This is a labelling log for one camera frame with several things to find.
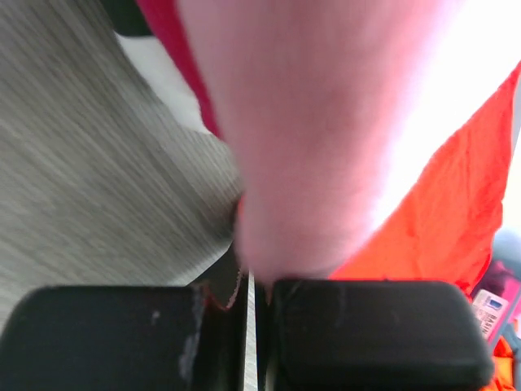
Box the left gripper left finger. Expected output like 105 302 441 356
1 276 248 390

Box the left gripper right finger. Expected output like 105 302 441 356
259 279 494 390

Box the red t shirt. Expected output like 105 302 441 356
331 68 520 294

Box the orange t shirt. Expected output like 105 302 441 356
482 336 515 391

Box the magenta t shirt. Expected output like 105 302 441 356
477 260 514 296

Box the blue laundry basket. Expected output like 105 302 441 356
471 227 521 351

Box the folded pink t shirt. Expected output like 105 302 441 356
178 1 520 282

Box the folded white t shirt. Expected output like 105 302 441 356
115 33 211 134

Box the folded crimson t shirt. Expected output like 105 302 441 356
137 0 221 138

